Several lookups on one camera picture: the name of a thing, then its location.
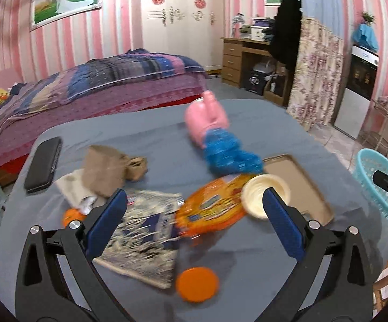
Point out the silver snack packet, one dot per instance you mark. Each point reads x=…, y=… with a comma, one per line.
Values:
x=147, y=238

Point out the black and white appliance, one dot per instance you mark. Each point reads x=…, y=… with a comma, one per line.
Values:
x=358, y=87

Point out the black textured case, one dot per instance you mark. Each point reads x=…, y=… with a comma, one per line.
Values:
x=43, y=164

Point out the beige face mask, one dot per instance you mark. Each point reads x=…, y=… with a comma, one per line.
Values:
x=71, y=184

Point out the large framed wall picture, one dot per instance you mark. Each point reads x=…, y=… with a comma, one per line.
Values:
x=65, y=0

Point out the wooden desk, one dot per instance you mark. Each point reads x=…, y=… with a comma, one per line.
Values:
x=234, y=60

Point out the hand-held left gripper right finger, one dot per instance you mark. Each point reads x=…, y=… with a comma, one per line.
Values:
x=281, y=221

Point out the blue plastic shoe cover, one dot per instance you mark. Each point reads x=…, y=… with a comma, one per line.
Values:
x=227, y=154

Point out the cream wardrobe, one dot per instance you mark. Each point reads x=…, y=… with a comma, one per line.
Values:
x=180, y=33

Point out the desk lamp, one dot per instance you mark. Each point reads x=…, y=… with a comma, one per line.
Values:
x=239, y=20

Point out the hollow orange peel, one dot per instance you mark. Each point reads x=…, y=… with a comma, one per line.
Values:
x=71, y=216

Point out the black bag with white label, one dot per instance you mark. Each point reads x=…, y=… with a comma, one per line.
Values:
x=257, y=82

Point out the light blue plastic basket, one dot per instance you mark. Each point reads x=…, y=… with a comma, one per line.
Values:
x=370, y=174

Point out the pink mug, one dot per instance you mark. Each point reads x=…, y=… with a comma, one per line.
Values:
x=205, y=117

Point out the floral curtain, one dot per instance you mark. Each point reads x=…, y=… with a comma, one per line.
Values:
x=318, y=73

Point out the orange round lid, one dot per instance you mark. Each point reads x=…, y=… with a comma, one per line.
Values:
x=197, y=283

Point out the bed with pink sheet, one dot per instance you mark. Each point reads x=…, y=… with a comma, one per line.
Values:
x=120, y=97

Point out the crumpled brown paper bag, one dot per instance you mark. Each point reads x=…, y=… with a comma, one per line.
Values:
x=105, y=167

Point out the purple blue patchwork blanket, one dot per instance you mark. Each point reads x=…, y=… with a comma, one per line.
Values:
x=113, y=70

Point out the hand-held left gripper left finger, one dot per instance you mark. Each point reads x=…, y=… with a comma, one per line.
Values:
x=108, y=216

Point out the yellow duck plush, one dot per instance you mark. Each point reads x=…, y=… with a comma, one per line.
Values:
x=0, y=96

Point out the black hanging coat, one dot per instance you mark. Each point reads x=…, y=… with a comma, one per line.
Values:
x=286, y=33

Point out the brown flat tray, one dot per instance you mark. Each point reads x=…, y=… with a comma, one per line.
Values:
x=301, y=181

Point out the orange snack packet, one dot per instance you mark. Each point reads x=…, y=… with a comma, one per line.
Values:
x=210, y=204

